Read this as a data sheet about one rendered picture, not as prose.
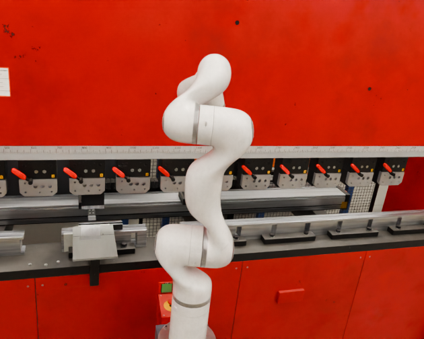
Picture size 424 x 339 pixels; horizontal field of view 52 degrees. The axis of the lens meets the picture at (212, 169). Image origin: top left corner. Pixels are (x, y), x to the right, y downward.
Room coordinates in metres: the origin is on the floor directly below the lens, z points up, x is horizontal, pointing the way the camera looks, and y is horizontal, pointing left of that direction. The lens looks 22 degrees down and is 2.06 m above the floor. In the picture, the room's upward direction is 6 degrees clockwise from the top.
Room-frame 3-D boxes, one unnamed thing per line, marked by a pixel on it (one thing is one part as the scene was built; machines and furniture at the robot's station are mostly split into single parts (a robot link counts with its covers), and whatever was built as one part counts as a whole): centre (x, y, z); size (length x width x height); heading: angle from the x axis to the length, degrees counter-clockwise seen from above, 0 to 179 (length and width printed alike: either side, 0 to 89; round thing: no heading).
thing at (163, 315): (1.56, 0.07, 0.75); 0.20 x 0.16 x 0.18; 104
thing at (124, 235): (1.80, 0.47, 0.92); 0.39 x 0.06 x 0.10; 109
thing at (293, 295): (1.95, -0.50, 0.59); 0.15 x 0.02 x 0.07; 109
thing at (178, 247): (1.11, 0.05, 1.30); 0.19 x 0.12 x 0.24; 92
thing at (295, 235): (2.04, -0.45, 0.89); 0.30 x 0.05 x 0.03; 109
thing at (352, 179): (2.22, -0.78, 1.26); 0.15 x 0.09 x 0.17; 109
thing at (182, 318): (1.11, 0.02, 1.09); 0.19 x 0.19 x 0.18
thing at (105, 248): (1.64, 0.48, 1.00); 0.26 x 0.18 x 0.01; 19
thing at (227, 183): (1.96, -0.02, 1.26); 0.15 x 0.09 x 0.17; 109
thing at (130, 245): (1.74, 0.47, 0.89); 0.30 x 0.05 x 0.03; 109
